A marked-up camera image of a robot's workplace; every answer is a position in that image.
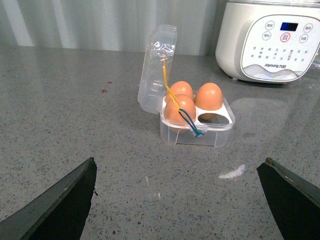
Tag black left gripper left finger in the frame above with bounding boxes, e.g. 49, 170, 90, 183
0, 157, 97, 240

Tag brown egg back right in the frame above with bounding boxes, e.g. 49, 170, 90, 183
194, 82, 223, 111

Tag brown egg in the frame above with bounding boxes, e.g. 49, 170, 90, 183
169, 80, 194, 100
194, 82, 223, 111
163, 94, 196, 126

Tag white Joyoung cooker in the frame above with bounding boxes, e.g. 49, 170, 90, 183
215, 0, 320, 84

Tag brown egg back left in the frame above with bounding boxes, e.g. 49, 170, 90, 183
169, 80, 194, 100

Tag blue rubber band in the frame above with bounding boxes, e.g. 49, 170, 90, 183
178, 108, 204, 137

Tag brown egg front left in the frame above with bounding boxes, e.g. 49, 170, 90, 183
163, 94, 196, 126

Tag yellow rubber band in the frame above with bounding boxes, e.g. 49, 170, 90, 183
161, 55, 181, 111

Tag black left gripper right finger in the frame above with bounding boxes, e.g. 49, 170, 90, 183
257, 157, 320, 240

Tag clear plastic egg box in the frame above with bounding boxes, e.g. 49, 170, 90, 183
137, 24, 235, 148

